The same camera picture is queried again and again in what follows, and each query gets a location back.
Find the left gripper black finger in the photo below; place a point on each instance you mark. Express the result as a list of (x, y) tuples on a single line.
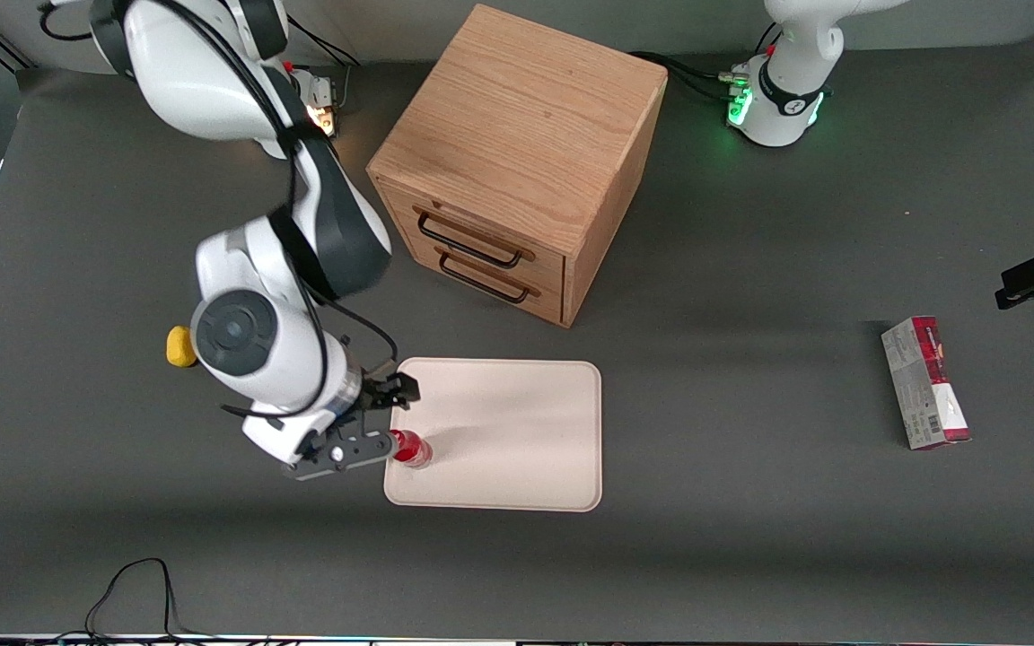
[(1024, 285)]

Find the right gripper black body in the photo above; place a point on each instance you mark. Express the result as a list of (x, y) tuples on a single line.
[(381, 391)]

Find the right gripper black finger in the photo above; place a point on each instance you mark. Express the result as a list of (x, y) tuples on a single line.
[(404, 403), (403, 386)]

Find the red soda can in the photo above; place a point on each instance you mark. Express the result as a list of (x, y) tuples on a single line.
[(414, 450)]

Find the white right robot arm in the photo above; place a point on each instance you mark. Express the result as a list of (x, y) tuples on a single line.
[(212, 81)]

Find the white rectangular tray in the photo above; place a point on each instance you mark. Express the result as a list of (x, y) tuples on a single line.
[(517, 440)]

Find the red and grey carton box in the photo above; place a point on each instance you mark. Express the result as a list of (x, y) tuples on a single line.
[(925, 386)]

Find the wooden drawer front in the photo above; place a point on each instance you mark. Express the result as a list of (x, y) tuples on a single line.
[(553, 305), (553, 267)]

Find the yellow lemon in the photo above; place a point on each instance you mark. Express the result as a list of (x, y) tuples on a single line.
[(178, 348)]

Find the wooden two-drawer cabinet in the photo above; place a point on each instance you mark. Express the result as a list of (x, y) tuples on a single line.
[(517, 117)]

